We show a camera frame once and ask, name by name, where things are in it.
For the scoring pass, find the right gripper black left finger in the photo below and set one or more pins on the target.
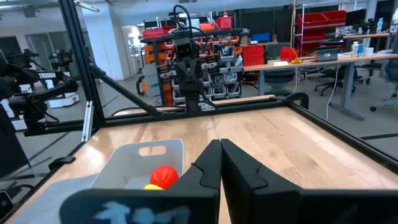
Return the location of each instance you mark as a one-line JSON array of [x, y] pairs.
[[199, 180]]

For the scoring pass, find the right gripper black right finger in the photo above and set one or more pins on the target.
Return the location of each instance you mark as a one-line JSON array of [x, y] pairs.
[[248, 186]]

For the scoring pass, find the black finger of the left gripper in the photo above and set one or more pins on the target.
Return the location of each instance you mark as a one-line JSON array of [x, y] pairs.
[[195, 68], [186, 68]]

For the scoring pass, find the red toy tomato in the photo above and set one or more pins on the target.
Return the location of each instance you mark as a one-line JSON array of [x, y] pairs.
[[164, 176]]

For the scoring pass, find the yellow toy fruit green stem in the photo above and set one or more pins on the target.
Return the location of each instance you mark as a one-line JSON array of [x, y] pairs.
[[153, 187]]

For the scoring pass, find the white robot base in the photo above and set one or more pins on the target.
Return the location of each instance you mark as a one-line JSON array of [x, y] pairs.
[[63, 101]]

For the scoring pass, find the black neighbouring robot arm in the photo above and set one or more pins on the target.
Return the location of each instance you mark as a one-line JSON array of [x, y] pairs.
[[34, 99]]

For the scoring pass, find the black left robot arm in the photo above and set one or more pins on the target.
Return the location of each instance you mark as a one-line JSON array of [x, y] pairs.
[[192, 103]]

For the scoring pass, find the translucent white tupperware container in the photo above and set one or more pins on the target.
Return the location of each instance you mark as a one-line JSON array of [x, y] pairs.
[[130, 165]]

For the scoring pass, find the storage rack with small bins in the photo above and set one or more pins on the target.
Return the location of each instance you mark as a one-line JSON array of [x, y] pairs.
[[224, 62]]

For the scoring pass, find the red plastic bin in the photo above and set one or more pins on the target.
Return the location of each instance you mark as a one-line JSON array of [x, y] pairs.
[[224, 22]]

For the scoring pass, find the stacked red plastic bins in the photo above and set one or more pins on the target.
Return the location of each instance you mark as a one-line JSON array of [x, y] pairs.
[[253, 55]]

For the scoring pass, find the blue plastic bin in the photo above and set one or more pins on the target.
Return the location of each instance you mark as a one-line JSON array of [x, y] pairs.
[[260, 37]]

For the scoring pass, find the black corner clamp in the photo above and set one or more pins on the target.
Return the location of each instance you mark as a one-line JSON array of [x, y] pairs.
[[293, 98]]

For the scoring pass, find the long wooden desk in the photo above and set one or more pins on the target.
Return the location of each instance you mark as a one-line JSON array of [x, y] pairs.
[[311, 60]]

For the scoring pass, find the grey laptop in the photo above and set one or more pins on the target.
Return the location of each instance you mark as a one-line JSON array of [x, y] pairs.
[[326, 55]]

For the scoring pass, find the metal shelf with red bins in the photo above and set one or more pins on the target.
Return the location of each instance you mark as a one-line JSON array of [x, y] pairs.
[[320, 25]]

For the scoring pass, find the black table clamp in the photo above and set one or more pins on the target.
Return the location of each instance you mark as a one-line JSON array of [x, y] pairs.
[[62, 162]]

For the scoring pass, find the black office chair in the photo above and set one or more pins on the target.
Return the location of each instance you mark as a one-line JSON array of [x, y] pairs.
[[334, 77]]

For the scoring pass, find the grey folded cloth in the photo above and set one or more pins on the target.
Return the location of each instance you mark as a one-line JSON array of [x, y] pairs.
[[53, 199]]

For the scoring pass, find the white plastic bottle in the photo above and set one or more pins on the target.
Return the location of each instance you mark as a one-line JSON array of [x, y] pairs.
[[355, 49]]

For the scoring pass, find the grey office chair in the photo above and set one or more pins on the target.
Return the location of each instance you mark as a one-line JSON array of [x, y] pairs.
[[388, 87]]

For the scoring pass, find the white cup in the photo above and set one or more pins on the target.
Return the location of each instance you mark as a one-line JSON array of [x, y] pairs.
[[368, 51]]

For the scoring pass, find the black phone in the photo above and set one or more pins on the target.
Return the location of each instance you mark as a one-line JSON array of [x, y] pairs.
[[5, 205]]

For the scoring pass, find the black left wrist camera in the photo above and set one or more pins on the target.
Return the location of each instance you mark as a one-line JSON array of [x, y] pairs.
[[184, 47]]

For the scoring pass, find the black aluminium table frame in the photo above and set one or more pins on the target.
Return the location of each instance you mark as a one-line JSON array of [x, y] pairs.
[[79, 56]]

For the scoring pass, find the silver metal bracket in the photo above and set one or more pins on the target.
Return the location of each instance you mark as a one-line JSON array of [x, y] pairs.
[[87, 121]]

